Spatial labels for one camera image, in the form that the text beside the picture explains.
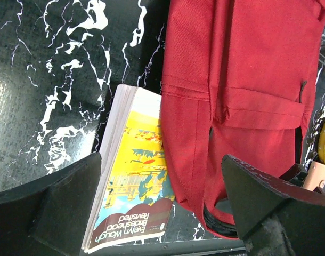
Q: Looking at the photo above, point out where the red student backpack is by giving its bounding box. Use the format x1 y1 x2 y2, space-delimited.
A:
160 1 325 239

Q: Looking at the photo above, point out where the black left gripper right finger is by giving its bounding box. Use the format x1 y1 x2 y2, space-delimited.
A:
222 155 325 255

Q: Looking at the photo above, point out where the brown paperback book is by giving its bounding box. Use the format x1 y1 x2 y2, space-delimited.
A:
82 84 175 254

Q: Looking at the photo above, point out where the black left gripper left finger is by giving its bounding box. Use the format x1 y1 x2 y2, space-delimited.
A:
0 153 101 255

